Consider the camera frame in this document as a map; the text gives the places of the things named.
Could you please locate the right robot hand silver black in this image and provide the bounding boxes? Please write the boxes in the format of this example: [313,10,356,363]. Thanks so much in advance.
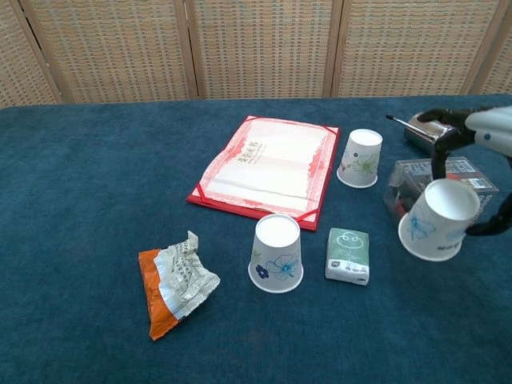
[418,104,512,237]

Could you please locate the paper cup light blue flower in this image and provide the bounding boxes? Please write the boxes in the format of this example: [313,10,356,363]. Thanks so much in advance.
[398,178,481,262]

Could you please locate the paper cup dark blue flower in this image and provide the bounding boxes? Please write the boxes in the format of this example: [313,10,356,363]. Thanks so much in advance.
[247,214,304,295]

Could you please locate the shiny steel cup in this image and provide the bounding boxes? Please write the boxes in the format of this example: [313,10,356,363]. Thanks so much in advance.
[402,112,458,158]

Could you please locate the black tipped metal stick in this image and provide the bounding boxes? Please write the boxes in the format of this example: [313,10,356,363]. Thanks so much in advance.
[385,114,437,142]

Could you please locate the clear box of capsules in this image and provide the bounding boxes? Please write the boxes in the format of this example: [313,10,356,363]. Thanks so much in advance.
[382,156,500,222]

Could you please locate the paper cup green flower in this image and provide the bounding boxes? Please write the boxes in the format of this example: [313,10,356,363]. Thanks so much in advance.
[336,128,384,189]

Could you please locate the green white tissue pack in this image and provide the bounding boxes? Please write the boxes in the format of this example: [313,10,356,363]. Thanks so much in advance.
[324,226,371,286]

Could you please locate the certificate paper red border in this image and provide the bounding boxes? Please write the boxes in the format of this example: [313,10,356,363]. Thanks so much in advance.
[198,119,337,213]

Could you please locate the woven folding screen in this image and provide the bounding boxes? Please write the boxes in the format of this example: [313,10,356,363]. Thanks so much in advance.
[0,0,512,108]

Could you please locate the red certificate folder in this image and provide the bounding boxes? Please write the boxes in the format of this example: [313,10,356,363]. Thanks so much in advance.
[186,115,341,232]

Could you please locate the crumpled orange silver wrapper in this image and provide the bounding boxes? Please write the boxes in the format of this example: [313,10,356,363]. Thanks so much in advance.
[138,230,222,342]

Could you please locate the blue carpet table cover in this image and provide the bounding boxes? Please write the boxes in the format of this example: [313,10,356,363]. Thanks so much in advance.
[0,94,512,384]

